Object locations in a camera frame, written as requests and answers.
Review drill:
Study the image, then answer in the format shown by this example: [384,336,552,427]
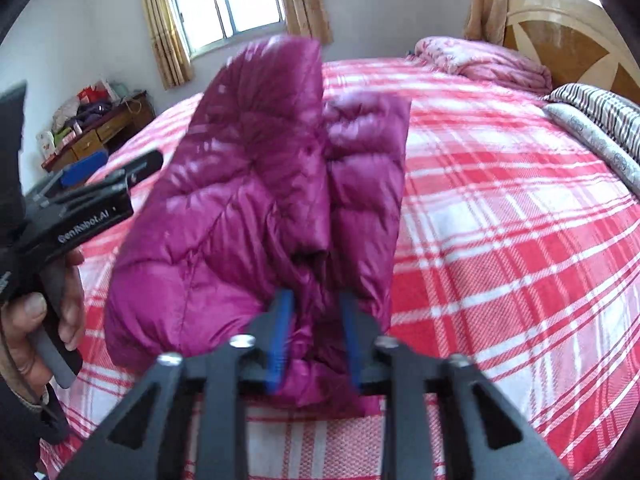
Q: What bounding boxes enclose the white crumpled cloth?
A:
[52,97,81,131]

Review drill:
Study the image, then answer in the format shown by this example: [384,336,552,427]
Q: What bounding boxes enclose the red bag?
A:
[77,80,108,104]

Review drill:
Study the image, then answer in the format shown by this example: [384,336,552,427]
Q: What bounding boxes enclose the wooden desk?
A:
[41,90,157,173]

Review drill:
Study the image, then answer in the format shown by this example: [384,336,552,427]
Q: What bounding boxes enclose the magenta down jacket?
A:
[104,35,413,408]

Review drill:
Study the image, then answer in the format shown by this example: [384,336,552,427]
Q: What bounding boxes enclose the pink floral quilt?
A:
[414,36,553,95]

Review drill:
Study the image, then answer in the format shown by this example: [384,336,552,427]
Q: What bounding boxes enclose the striped pillow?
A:
[542,82,640,161]

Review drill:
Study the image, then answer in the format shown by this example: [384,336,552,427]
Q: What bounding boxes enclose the bed with red plaid sheet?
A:
[37,57,640,480]

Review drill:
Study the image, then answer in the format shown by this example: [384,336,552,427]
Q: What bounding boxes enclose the peach curtain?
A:
[465,0,510,46]

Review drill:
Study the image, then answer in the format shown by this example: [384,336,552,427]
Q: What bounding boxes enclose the purple clothing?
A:
[75,102,113,126]

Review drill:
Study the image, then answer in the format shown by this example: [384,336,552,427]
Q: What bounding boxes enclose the sliding glass window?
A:
[165,0,287,58]

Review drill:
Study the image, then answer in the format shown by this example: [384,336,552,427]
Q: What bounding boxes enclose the person's left hand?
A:
[0,249,87,402]

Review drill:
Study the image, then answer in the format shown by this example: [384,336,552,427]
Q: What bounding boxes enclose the wooden headboard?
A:
[502,0,640,106]

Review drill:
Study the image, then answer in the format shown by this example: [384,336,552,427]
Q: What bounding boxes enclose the person's left forearm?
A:
[0,360,71,480]

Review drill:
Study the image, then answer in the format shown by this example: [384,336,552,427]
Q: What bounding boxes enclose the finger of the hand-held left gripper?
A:
[47,151,109,191]
[102,149,164,196]

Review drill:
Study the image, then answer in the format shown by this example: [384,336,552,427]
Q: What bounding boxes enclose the grey patterned pillow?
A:
[542,102,640,188]

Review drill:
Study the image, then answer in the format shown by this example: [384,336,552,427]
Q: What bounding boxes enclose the yellow patterned curtain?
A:
[274,0,335,46]
[137,0,195,92]

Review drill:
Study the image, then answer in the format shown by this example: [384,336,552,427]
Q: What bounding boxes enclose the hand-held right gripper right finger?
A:
[340,291,571,480]

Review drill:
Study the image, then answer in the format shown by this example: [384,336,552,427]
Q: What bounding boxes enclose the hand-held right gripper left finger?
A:
[57,290,296,480]

